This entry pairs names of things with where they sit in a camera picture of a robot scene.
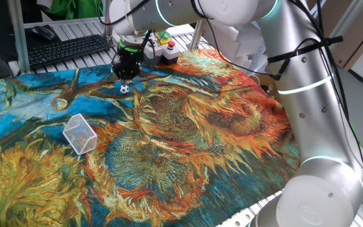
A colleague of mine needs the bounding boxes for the green cloth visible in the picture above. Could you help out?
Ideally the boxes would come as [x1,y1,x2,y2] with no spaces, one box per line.
[44,0,105,21]

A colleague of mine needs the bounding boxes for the black computer mouse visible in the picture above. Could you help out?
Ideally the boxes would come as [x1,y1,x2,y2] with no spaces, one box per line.
[31,25,57,42]

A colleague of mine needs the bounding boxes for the sunflower painting tablecloth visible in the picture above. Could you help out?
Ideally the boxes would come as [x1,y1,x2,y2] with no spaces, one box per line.
[0,47,302,227]

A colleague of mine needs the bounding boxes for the black keyboard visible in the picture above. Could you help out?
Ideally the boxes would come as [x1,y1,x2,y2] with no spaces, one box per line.
[26,33,115,71]

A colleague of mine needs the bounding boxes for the white box red button black base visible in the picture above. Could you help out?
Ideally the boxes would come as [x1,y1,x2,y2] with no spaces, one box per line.
[161,40,182,66]

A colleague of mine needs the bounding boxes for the brown wooden cabinet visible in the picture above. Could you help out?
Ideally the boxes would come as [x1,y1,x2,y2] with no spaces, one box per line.
[307,0,363,71]

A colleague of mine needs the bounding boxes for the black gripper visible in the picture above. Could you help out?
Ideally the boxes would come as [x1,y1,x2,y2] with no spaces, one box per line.
[111,50,143,86]

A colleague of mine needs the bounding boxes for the yellow box green button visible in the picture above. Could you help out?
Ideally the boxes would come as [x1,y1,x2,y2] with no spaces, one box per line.
[154,30,173,47]

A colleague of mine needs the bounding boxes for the green wrist flange ring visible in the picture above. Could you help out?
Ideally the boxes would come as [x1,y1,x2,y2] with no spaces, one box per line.
[118,40,142,54]

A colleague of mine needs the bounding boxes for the grey box red button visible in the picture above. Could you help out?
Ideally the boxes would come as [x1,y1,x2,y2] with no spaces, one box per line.
[142,39,164,66]

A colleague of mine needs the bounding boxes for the aluminium frame post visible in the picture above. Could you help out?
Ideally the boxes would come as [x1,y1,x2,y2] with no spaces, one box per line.
[7,0,32,74]
[103,0,115,44]

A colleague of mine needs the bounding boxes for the white foam packing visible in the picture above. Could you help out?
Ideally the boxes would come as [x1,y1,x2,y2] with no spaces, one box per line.
[205,21,267,74]

